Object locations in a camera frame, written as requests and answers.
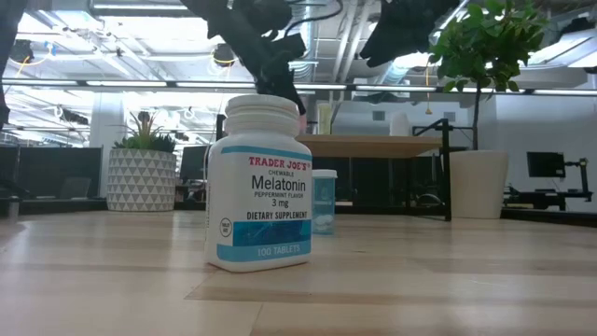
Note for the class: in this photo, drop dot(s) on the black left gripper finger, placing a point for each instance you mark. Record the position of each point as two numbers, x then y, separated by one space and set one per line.
282 84

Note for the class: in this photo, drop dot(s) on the frosted clear bottle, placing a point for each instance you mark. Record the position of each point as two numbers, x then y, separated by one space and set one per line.
399 123

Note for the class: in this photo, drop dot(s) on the white melatonin bottle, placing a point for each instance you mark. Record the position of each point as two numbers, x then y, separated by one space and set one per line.
259 186

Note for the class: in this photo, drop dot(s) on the small blue pill bottle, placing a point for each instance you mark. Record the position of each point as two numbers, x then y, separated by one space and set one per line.
324 200

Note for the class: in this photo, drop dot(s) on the wooden shelf with black legs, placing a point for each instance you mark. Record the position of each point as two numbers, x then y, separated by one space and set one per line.
373 145

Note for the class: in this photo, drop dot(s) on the black overhead rig bar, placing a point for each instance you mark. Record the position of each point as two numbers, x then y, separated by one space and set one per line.
170 84

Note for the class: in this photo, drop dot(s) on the black background monitor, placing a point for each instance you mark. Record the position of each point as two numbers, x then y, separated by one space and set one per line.
193 163

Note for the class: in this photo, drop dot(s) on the leafy plant in white pot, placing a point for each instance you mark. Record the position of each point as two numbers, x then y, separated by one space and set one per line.
480 182

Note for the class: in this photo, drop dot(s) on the succulent in patterned white pot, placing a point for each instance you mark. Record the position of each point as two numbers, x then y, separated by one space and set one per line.
140 179

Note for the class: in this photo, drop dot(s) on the black monitor on stand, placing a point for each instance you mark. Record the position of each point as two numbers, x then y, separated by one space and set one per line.
545 164

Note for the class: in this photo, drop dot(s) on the dark office partition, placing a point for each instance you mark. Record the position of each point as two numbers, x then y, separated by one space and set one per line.
46 168

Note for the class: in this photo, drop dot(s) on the black overhead camera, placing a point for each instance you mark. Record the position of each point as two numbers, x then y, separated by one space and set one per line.
224 53

